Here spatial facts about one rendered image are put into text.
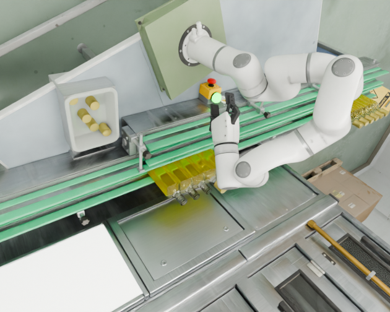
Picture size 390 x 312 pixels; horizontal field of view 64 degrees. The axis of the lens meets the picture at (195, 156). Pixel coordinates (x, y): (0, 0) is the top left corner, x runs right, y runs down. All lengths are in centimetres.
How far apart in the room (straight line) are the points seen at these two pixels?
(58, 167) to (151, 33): 57
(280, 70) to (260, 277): 72
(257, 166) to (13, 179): 80
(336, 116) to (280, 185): 79
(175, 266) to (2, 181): 64
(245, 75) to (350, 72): 30
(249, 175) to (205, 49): 48
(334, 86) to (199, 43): 51
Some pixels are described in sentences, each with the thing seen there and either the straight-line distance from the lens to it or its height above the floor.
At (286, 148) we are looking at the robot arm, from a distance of 87.
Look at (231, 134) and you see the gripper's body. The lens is 95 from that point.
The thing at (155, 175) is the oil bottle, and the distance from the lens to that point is 121.
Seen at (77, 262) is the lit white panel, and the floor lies 110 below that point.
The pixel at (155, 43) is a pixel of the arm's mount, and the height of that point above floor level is 82.
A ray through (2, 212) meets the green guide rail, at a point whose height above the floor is 93.
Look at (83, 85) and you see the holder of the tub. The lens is 111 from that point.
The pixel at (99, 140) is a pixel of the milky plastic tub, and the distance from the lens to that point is 120.
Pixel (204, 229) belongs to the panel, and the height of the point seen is 121.
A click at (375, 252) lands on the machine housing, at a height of 163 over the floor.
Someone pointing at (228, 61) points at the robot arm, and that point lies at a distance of 104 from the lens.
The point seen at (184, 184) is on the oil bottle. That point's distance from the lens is 118.
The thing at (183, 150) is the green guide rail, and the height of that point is 95.
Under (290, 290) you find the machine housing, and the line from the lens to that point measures 124.
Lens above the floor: 173
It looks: 36 degrees down
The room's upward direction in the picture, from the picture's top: 135 degrees clockwise
